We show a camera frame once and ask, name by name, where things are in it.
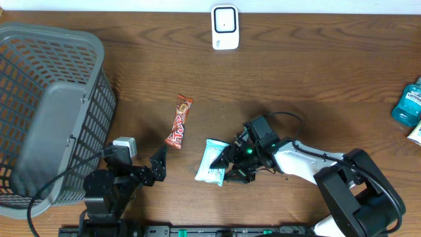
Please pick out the red chocolate bar wrapper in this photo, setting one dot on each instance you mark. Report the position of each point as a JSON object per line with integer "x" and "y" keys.
{"x": 177, "y": 134}

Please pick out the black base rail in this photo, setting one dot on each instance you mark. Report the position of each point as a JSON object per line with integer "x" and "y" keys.
{"x": 166, "y": 231}

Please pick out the yellow snack bag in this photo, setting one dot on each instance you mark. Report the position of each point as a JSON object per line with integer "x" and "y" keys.
{"x": 415, "y": 135}

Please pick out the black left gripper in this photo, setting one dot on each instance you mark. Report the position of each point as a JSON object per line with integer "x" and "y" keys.
{"x": 158, "y": 170}

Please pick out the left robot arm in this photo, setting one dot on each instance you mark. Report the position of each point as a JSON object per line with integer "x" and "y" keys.
{"x": 109, "y": 191}

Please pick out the blue mouthwash bottle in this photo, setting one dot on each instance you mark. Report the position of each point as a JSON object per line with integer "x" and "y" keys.
{"x": 407, "y": 111}

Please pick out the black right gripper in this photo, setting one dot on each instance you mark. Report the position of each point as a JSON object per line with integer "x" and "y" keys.
{"x": 243, "y": 178}

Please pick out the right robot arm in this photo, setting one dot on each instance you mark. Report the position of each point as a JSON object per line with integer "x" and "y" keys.
{"x": 360, "y": 199}

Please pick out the light green tissue pack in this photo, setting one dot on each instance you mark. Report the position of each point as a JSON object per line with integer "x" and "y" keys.
{"x": 213, "y": 149}

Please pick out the grey plastic shopping basket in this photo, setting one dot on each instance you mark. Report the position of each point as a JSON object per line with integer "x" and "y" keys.
{"x": 56, "y": 110}

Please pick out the white barcode scanner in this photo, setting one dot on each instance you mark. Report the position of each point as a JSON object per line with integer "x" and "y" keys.
{"x": 225, "y": 27}

